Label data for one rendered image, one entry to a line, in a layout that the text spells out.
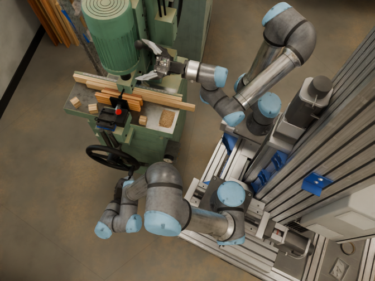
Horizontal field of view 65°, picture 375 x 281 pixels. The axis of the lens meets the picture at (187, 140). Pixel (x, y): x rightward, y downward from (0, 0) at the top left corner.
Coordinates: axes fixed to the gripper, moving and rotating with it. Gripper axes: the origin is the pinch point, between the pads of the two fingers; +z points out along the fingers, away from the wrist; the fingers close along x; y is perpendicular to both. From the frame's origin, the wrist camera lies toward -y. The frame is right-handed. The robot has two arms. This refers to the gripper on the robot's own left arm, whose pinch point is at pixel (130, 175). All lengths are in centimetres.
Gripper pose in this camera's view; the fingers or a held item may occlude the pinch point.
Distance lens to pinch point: 155.3
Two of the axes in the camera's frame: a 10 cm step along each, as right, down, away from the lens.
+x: 9.7, 2.3, -0.8
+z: 2.0, -5.6, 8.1
